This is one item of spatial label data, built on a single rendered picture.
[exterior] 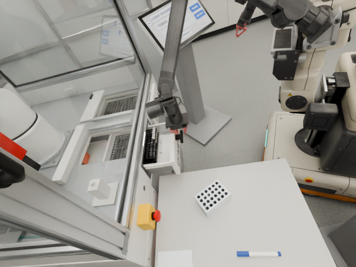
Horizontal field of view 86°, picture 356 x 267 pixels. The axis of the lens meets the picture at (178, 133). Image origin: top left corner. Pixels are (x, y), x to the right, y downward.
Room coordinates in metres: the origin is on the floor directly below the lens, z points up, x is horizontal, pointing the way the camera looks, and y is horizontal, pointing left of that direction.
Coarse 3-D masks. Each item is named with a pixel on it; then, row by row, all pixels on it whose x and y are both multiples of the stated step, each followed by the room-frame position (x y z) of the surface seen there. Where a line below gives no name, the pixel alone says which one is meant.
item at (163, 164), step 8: (152, 128) 0.73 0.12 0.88; (160, 128) 0.72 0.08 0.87; (168, 128) 0.71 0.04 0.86; (168, 136) 0.68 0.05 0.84; (168, 144) 0.63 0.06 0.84; (168, 152) 0.58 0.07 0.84; (160, 160) 0.55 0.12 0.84; (168, 160) 0.53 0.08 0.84; (152, 168) 0.50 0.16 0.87; (160, 168) 0.49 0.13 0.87; (168, 168) 0.48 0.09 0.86
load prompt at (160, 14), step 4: (164, 8) 1.52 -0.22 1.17; (168, 8) 1.53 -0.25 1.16; (156, 12) 1.49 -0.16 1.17; (160, 12) 1.50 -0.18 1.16; (164, 12) 1.50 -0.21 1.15; (168, 12) 1.51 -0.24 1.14; (148, 16) 1.46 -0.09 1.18; (152, 16) 1.46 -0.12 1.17; (156, 16) 1.47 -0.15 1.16; (160, 16) 1.47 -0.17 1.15; (164, 16) 1.48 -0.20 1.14; (152, 20) 1.44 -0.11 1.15; (156, 20) 1.45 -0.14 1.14
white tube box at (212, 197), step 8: (216, 184) 0.37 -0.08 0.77; (200, 192) 0.35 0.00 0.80; (208, 192) 0.34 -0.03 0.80; (216, 192) 0.33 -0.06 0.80; (224, 192) 0.32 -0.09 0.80; (200, 200) 0.32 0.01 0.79; (208, 200) 0.31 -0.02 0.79; (216, 200) 0.30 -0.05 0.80; (224, 200) 0.29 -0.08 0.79; (208, 208) 0.29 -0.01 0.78; (216, 208) 0.28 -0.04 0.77
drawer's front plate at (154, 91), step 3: (153, 84) 1.05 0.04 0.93; (153, 87) 1.02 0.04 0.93; (156, 87) 1.06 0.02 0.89; (153, 90) 0.99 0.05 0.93; (156, 90) 1.04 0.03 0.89; (153, 93) 0.96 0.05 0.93; (156, 93) 1.01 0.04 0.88; (150, 96) 0.94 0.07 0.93; (153, 96) 0.93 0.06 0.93; (156, 96) 0.99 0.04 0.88; (150, 99) 0.91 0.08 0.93; (153, 99) 0.91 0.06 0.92; (153, 120) 0.79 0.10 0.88; (153, 123) 0.79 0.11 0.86; (156, 123) 0.79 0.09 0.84
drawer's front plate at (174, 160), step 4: (172, 132) 0.60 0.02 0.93; (172, 136) 0.58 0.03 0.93; (172, 140) 0.56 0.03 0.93; (176, 140) 0.59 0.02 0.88; (172, 144) 0.54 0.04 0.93; (176, 144) 0.57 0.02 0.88; (172, 148) 0.52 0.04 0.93; (176, 148) 0.55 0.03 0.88; (172, 152) 0.50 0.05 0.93; (176, 152) 0.52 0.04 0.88; (172, 156) 0.48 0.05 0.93; (176, 156) 0.50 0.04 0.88; (172, 160) 0.46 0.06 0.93; (176, 160) 0.48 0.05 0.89; (172, 164) 0.45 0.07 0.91; (176, 164) 0.46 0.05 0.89; (176, 168) 0.45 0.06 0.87; (176, 172) 0.45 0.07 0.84; (180, 172) 0.46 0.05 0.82
